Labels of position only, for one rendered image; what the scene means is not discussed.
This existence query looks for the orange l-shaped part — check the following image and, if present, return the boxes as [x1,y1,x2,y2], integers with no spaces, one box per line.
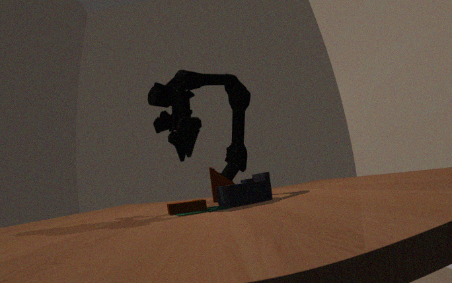
[167,199,207,215]

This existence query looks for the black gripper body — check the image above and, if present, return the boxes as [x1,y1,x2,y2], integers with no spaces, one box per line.
[168,106,202,142]

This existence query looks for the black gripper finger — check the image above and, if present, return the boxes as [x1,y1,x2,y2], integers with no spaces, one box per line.
[170,140,186,161]
[177,130,200,157]

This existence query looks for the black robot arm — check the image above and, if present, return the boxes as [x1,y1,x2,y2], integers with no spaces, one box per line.
[148,70,250,182]

